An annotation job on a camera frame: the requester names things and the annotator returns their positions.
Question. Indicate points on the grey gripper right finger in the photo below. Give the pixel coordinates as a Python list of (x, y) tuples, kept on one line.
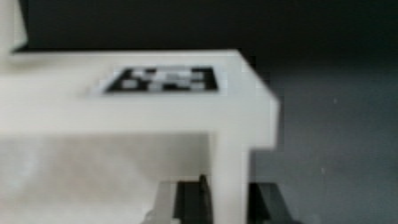
[(267, 211)]

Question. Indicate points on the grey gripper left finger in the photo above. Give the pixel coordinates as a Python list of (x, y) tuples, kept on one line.
[(182, 203)]

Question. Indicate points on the white drawer with knob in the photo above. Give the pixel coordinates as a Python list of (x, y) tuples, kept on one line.
[(123, 122)]

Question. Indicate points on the large white drawer housing box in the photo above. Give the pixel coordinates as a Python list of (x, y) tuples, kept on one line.
[(13, 33)]

